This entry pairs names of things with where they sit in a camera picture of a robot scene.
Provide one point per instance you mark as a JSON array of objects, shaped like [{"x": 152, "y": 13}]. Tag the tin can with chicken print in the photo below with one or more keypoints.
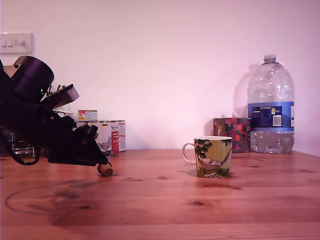
[{"x": 110, "y": 140}]

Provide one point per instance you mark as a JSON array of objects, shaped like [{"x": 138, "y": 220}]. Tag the tin can with white label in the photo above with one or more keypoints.
[{"x": 122, "y": 137}]

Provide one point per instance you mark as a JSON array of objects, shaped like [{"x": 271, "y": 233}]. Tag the small yellow red tin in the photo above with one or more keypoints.
[{"x": 87, "y": 114}]

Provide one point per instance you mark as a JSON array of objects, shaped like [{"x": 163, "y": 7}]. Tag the green illustrated ceramic mug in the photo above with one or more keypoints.
[{"x": 212, "y": 160}]

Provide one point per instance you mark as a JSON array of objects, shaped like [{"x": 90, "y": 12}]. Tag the floral tissue box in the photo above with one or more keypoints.
[{"x": 240, "y": 135}]

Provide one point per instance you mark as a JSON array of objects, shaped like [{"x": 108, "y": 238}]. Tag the large clear water bottle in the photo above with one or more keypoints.
[{"x": 271, "y": 112}]

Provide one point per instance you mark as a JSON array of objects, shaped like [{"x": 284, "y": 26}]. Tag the white wall light switch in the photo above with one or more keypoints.
[{"x": 17, "y": 43}]

